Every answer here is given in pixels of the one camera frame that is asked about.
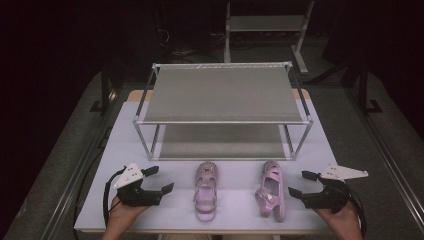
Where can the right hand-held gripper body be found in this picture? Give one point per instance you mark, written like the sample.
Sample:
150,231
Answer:
331,198

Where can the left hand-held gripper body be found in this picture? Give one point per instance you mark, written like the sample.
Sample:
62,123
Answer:
136,196

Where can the pink child sandal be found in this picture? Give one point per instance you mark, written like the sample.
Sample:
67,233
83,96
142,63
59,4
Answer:
275,186
205,181

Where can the grey two-tier shoe rack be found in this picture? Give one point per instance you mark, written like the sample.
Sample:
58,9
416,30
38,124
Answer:
221,95

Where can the person's left hand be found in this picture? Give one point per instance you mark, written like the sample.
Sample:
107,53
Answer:
121,215

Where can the person's right hand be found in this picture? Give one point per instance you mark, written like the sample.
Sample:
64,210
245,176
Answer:
345,220

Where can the black metal stand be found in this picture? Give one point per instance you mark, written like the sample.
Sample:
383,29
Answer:
365,93

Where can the white metal stand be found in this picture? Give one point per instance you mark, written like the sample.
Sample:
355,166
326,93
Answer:
266,23

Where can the aluminium floor rail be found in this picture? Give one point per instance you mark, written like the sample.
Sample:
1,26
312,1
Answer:
71,193
388,160

